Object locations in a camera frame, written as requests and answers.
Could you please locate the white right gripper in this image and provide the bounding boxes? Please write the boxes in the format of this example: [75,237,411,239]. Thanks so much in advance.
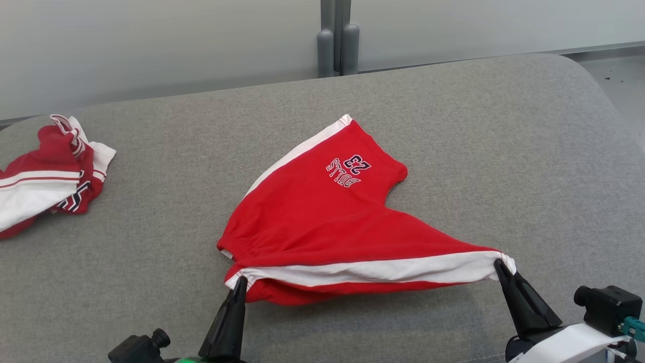
[494,261,630,363]

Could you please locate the grey vertical partition frame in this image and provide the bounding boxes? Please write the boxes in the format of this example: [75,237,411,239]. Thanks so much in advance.
[320,0,352,74]

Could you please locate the red shorts with white stripe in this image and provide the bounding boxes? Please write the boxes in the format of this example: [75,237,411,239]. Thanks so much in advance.
[217,114,517,307]

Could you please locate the teal right camera connector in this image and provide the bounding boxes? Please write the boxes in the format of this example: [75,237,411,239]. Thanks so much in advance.
[619,318,645,343]

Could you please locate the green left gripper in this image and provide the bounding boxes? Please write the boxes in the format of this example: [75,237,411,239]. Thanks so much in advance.
[164,276,248,363]

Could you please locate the red and white jersey shirt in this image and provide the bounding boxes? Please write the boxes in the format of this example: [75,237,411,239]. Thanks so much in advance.
[0,114,116,240]

